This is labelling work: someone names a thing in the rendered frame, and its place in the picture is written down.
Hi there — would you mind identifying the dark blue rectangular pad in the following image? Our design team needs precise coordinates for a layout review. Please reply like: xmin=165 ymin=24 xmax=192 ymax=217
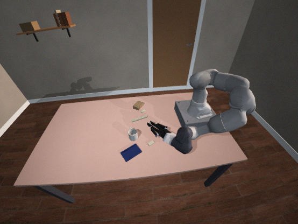
xmin=120 ymin=143 xmax=142 ymax=162

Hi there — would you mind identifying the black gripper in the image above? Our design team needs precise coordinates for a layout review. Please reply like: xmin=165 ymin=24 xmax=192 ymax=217
xmin=147 ymin=121 xmax=171 ymax=138

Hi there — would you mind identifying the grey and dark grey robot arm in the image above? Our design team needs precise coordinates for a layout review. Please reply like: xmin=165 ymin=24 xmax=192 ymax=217
xmin=163 ymin=69 xmax=256 ymax=154

